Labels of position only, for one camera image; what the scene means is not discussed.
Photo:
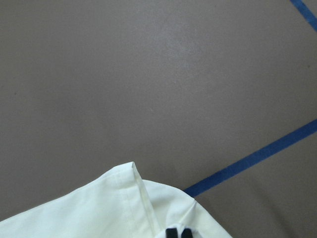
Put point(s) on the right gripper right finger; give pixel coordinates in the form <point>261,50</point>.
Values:
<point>187,233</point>

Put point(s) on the cream long-sleeve cat shirt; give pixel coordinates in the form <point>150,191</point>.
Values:
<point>118,204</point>

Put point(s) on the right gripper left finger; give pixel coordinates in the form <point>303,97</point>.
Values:
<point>171,233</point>

